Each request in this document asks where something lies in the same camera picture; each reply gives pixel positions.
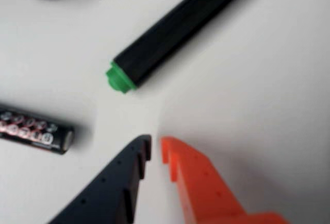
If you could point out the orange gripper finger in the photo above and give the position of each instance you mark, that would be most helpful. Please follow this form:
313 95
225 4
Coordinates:
206 188

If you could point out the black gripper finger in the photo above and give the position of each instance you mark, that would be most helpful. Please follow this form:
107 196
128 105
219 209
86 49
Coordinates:
108 190

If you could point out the green capped black marker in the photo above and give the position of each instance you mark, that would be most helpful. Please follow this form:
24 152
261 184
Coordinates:
178 33

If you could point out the black AA battery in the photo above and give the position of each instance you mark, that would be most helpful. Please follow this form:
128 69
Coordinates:
33 132

